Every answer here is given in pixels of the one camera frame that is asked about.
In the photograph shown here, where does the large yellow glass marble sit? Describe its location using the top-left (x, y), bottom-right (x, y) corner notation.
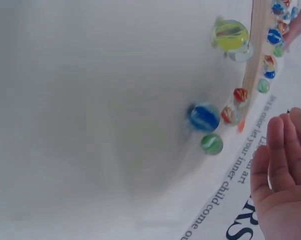
top-left (211, 19), bottom-right (250, 51)

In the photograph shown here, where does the large blue glass marble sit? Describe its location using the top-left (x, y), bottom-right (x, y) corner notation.
top-left (189, 101), bottom-right (221, 133)

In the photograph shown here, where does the green glass marble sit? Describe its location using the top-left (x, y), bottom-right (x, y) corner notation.
top-left (200, 134), bottom-right (224, 157)

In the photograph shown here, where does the red swirl glass marble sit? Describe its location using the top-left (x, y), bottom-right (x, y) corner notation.
top-left (232, 87), bottom-right (249, 104)

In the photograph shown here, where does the person's left hand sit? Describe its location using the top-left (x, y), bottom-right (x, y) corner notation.
top-left (282, 0), bottom-right (301, 50)

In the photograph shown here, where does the row of mixed colour marbles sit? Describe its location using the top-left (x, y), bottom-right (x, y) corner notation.
top-left (256, 0), bottom-right (300, 94)

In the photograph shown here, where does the orange and clear glass marble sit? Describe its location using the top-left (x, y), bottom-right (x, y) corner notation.
top-left (220, 105), bottom-right (242, 126)

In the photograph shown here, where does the wooden strip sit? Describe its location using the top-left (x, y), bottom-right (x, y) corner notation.
top-left (241, 0), bottom-right (274, 118)

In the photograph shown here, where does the person's right hand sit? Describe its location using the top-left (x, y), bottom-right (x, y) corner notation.
top-left (249, 107), bottom-right (301, 240)

